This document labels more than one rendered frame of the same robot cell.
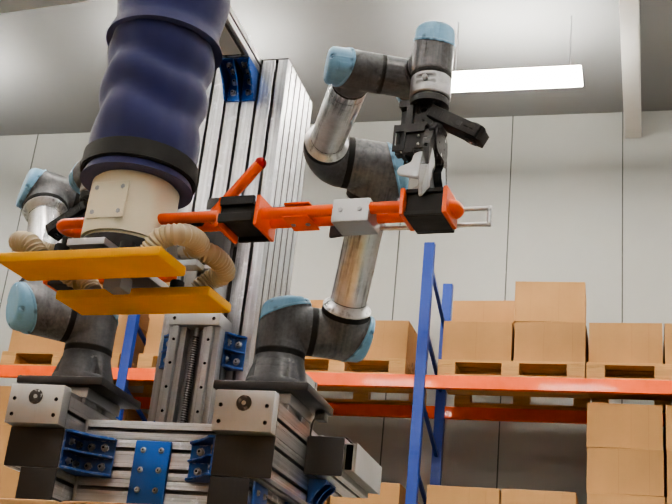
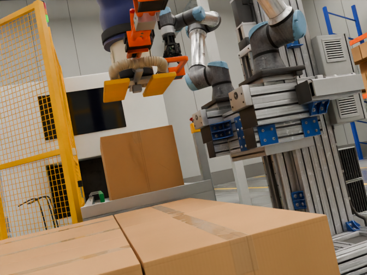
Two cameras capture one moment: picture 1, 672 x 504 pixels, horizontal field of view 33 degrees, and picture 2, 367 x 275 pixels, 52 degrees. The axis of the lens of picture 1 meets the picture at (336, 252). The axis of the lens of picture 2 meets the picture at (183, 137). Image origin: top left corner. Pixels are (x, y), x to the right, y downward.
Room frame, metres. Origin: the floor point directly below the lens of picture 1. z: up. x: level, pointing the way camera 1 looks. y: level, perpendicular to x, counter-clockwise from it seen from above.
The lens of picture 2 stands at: (1.16, -1.00, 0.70)
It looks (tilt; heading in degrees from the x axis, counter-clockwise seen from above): 5 degrees up; 54
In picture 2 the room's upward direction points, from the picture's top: 12 degrees counter-clockwise
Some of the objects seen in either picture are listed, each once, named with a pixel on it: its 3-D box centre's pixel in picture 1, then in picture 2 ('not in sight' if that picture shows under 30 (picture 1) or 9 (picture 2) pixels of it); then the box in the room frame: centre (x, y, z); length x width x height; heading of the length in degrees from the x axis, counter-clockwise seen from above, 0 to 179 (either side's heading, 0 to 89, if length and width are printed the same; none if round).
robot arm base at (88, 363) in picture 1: (84, 368); (223, 91); (2.68, 0.58, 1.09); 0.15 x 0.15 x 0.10
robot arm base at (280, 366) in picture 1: (278, 373); (267, 64); (2.53, 0.10, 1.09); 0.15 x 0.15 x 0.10
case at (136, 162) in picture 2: not in sight; (138, 168); (2.29, 1.06, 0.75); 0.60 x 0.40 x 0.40; 67
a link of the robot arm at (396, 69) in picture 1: (411, 79); not in sight; (1.88, -0.11, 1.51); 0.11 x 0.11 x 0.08; 8
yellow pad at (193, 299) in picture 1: (144, 294); (157, 82); (2.09, 0.36, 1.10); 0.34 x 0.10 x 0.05; 67
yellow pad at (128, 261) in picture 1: (92, 256); (114, 88); (1.92, 0.44, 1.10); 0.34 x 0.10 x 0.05; 67
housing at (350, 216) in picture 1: (356, 216); (144, 19); (1.82, -0.03, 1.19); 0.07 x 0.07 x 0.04; 67
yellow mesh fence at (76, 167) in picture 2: not in sight; (72, 153); (2.44, 2.55, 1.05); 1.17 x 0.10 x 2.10; 68
